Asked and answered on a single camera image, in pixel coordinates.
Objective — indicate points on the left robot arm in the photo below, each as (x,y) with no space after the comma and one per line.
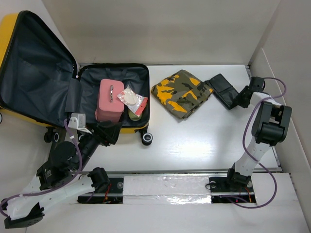
(60,177)

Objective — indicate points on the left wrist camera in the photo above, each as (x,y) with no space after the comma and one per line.
(77,121)

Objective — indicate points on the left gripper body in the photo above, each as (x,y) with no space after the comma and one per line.
(90,141)

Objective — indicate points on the yellow hard-shell suitcase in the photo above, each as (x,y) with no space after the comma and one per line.
(40,79)

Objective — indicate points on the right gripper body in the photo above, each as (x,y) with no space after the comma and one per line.
(239,98)

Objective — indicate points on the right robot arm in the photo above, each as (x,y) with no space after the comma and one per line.
(269,128)

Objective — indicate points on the camouflage folded cloth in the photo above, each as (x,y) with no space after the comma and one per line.
(181,93)

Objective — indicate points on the light green mug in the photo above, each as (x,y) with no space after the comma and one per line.
(133,116)

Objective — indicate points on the clear packet with red print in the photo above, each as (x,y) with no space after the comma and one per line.
(135,102)

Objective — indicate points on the black pouch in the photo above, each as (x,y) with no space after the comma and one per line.
(223,91)

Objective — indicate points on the pink case with metal handle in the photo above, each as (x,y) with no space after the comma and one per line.
(109,106)

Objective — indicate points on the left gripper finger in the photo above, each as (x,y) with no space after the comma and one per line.
(109,135)
(108,126)

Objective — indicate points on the metal base rail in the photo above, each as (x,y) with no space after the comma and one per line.
(177,189)

